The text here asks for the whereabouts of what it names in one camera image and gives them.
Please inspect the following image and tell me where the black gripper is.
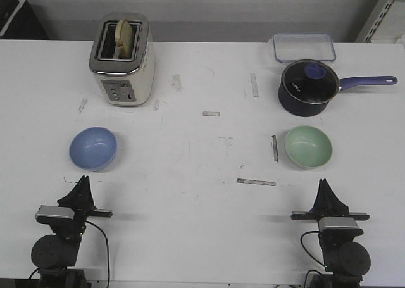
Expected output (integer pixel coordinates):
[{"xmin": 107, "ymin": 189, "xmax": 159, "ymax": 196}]
[
  {"xmin": 290, "ymin": 178, "xmax": 370, "ymax": 224},
  {"xmin": 50, "ymin": 175, "xmax": 113, "ymax": 237}
]

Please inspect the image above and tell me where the blue bowl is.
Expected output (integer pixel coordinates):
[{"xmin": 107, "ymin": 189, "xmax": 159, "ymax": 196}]
[{"xmin": 69, "ymin": 127, "xmax": 118, "ymax": 172}]

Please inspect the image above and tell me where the green bowl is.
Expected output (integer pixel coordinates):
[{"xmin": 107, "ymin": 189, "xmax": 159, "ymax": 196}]
[{"xmin": 284, "ymin": 125, "xmax": 333, "ymax": 169}]

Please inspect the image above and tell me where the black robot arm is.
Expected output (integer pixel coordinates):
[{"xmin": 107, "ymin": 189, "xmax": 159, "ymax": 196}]
[
  {"xmin": 31, "ymin": 175, "xmax": 113, "ymax": 287},
  {"xmin": 290, "ymin": 178, "xmax": 371, "ymax": 287}
]

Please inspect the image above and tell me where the dark blue saucepan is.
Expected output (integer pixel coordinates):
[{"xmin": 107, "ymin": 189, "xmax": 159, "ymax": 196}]
[{"xmin": 278, "ymin": 75, "xmax": 397, "ymax": 117}]

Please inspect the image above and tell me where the glass pot lid blue knob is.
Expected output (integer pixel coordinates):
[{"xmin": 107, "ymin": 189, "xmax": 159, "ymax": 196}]
[{"xmin": 281, "ymin": 59, "xmax": 339, "ymax": 104}]

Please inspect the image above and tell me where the cream and steel toaster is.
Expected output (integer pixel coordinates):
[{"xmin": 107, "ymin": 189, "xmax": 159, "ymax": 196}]
[{"xmin": 89, "ymin": 12, "xmax": 156, "ymax": 107}]

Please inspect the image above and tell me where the clear plastic food container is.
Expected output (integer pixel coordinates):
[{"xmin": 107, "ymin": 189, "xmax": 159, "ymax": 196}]
[{"xmin": 268, "ymin": 33, "xmax": 336, "ymax": 63}]

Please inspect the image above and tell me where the slice of toast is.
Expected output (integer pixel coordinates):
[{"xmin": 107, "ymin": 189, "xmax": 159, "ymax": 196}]
[{"xmin": 115, "ymin": 19, "xmax": 134, "ymax": 59}]

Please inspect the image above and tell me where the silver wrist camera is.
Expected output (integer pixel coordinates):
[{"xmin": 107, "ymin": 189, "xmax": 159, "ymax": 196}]
[
  {"xmin": 318, "ymin": 217, "xmax": 364, "ymax": 237},
  {"xmin": 35, "ymin": 205, "xmax": 75, "ymax": 224}
]

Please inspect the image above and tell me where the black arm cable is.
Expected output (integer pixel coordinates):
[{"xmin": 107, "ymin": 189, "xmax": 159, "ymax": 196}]
[
  {"xmin": 300, "ymin": 230, "xmax": 330, "ymax": 273},
  {"xmin": 84, "ymin": 220, "xmax": 111, "ymax": 287}
]

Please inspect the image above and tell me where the white slotted metal rack post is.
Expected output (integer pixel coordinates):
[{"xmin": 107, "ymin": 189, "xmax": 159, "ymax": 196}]
[{"xmin": 355, "ymin": 0, "xmax": 396, "ymax": 43}]

